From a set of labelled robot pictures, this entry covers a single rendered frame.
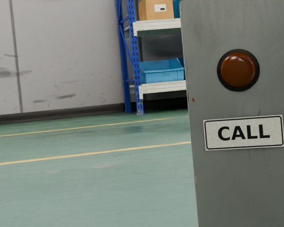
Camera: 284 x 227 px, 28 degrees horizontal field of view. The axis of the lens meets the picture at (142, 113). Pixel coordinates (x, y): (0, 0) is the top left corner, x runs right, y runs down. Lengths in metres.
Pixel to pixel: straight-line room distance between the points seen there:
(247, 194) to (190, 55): 0.10
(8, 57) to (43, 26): 0.44
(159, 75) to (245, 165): 4.53
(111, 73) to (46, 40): 0.69
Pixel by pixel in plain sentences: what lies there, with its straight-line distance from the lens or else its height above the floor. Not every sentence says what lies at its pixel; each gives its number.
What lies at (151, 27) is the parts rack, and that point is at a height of 0.73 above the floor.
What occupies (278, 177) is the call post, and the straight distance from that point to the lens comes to 0.37.
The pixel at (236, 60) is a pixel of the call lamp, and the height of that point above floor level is 0.27.
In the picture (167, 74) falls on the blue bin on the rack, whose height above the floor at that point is 0.32.
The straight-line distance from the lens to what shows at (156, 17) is 4.94.
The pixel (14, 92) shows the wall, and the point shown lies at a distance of 5.45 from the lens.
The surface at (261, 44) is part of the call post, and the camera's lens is 0.36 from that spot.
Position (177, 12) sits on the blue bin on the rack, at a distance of 5.32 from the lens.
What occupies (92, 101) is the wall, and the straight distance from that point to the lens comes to 5.49.
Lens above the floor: 0.26
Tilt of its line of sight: 3 degrees down
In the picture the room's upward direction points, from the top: 5 degrees counter-clockwise
